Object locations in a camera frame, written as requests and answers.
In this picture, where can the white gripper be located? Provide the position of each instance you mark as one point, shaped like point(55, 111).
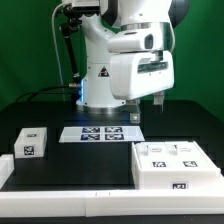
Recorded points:
point(141, 64)

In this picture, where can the white cabinet door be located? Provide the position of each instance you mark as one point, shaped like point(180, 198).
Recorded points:
point(189, 157)
point(150, 156)

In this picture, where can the white cabinet body box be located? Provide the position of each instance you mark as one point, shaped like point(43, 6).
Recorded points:
point(163, 179)

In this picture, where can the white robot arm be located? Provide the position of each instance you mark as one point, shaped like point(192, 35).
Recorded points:
point(101, 20)

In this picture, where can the small white cabinet top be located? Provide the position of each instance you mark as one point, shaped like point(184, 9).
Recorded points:
point(31, 143)

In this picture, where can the white marker base sheet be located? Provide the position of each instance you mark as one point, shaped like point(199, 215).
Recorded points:
point(101, 134)

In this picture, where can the white front fence bar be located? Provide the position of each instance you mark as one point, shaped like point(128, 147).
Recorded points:
point(110, 203)

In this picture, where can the white left fence piece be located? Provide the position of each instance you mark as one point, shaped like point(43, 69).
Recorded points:
point(6, 168)

